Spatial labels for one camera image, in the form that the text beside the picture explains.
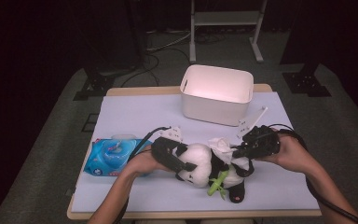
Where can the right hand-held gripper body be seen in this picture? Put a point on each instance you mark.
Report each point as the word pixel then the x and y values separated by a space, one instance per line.
pixel 262 141

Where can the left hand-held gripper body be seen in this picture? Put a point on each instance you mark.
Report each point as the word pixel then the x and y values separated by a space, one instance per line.
pixel 161 149

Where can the panda plush toy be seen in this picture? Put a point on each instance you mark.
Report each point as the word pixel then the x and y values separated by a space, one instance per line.
pixel 199 165

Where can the white plastic storage bin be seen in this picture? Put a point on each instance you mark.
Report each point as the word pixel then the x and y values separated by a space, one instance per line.
pixel 214 109

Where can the blue wet wipes pack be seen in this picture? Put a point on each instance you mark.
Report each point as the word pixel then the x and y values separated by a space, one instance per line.
pixel 105 155

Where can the person's left hand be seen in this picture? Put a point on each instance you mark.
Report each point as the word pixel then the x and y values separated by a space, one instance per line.
pixel 143 165

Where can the person's right hand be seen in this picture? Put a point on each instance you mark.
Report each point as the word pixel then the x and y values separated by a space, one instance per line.
pixel 293 155

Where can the white table mat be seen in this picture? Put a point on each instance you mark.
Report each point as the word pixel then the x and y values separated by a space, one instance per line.
pixel 136 112

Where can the wooden table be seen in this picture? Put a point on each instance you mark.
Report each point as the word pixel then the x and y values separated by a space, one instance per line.
pixel 143 90

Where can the black stand base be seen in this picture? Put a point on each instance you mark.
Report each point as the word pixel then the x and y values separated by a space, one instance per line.
pixel 306 84
pixel 94 85

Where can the black floor socket plate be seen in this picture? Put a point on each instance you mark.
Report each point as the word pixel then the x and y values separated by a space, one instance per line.
pixel 90 123

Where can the white metal stand frame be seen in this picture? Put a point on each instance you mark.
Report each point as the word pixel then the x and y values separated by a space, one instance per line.
pixel 223 18

